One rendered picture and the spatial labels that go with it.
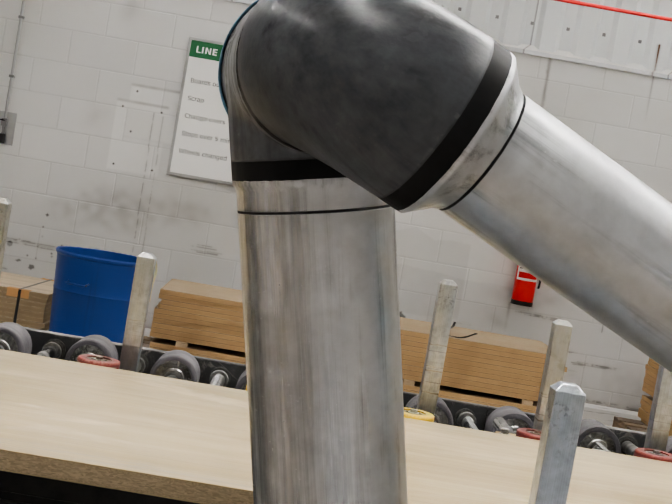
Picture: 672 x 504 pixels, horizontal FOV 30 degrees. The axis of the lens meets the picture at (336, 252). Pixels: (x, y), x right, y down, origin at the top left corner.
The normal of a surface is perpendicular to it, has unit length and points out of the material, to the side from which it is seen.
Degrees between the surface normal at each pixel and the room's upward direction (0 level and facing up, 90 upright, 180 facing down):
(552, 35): 90
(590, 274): 124
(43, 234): 90
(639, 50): 90
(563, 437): 90
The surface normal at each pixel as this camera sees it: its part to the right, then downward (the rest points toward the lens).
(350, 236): 0.42, 0.07
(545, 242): -0.20, 0.57
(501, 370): 0.04, 0.06
